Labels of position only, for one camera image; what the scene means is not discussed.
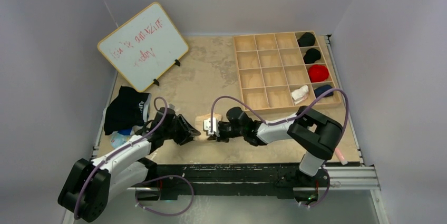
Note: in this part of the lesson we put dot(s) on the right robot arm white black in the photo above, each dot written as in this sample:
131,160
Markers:
317,133

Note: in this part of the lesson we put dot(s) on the pink yellow marker pen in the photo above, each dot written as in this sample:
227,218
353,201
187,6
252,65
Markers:
340,156

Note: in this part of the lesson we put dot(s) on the white blue patterned underwear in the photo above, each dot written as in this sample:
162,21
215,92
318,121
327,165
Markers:
120,137

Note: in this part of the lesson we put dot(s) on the black underwear white waistband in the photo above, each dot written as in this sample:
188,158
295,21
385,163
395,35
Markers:
130,108

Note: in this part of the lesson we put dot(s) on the white whiteboard yellow frame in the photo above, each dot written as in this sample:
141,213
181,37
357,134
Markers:
144,47

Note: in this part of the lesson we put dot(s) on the black rolled underwear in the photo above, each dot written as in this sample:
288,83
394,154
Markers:
311,56
306,40

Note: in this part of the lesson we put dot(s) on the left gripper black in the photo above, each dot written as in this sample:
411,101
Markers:
187,133

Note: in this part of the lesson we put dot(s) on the black rolled underwear back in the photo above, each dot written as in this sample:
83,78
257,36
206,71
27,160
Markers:
306,40

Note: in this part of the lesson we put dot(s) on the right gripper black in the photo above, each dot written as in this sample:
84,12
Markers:
221,137

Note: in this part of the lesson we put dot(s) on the white underwear pink trim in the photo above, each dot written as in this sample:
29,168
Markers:
299,95

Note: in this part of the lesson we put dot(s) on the red rolled underwear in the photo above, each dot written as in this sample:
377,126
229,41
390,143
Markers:
318,73

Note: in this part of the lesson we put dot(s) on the wooden compartment organizer tray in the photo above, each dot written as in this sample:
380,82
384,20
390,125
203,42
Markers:
271,65

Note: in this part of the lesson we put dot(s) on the cream beige underwear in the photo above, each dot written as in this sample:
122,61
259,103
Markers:
203,137

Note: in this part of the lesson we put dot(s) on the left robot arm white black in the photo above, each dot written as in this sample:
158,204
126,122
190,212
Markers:
91,184

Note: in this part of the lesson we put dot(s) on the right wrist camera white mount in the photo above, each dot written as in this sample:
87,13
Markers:
210,126

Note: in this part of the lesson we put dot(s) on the navy blue rolled underwear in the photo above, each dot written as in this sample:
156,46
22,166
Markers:
322,89

